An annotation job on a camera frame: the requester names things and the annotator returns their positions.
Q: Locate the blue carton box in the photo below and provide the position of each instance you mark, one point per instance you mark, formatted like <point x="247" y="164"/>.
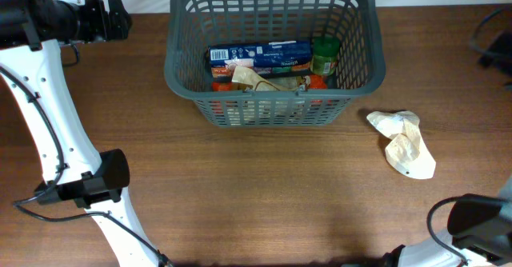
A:
<point x="266" y="59"/>

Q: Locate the orange pasta packet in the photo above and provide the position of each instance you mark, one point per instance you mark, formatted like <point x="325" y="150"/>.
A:
<point x="317" y="83"/>

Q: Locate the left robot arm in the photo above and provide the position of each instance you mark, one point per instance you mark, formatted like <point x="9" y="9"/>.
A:
<point x="33" y="33"/>

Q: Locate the grey plastic shopping basket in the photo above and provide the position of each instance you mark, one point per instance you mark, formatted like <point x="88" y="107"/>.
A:
<point x="196" y="25"/>

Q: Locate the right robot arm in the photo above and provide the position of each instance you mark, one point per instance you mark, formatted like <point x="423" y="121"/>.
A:
<point x="478" y="233"/>

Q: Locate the clear bag with brown label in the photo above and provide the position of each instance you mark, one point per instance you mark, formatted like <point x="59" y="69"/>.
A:
<point x="246" y="79"/>

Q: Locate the green lidded jar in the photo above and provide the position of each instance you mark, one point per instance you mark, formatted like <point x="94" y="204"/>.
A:
<point x="325" y="55"/>

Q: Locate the beige paper bag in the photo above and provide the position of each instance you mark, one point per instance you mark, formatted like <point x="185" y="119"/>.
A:
<point x="407" y="151"/>

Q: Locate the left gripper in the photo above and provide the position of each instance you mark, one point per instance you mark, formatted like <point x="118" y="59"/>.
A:
<point x="102" y="31"/>

